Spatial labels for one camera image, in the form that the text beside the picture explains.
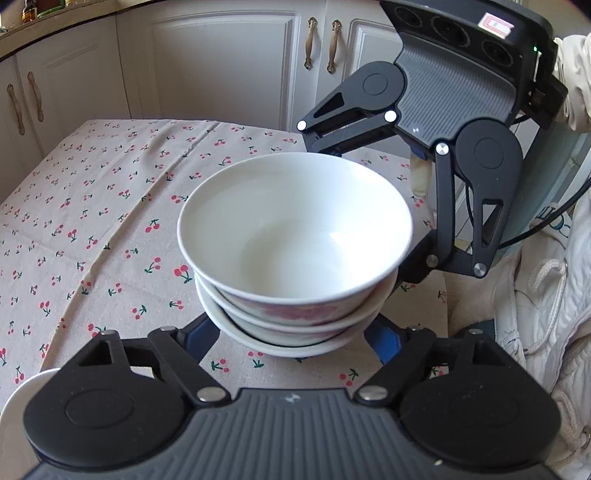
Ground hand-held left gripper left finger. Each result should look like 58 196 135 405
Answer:
78 313 232 408

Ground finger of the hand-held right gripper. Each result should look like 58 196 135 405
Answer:
399 142 509 286
297 73 402 157

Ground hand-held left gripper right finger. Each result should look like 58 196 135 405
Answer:
355 316 527 408

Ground white bowl pink flower print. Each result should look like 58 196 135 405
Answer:
194 270 399 335
177 153 413 328
196 281 398 360

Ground white plate with fruit print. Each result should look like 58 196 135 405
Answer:
0 367 63 418

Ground person's right hand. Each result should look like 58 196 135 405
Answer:
410 154 435 227

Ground white kitchen cabinet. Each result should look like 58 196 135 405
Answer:
0 0 462 153

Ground cherry print tablecloth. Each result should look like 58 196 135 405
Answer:
0 119 448 393

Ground person's white jacket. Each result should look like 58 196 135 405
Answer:
448 194 591 480

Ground bronze cabinet handle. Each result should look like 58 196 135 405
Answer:
304 17 318 71
27 71 45 121
6 84 26 136
327 20 342 73

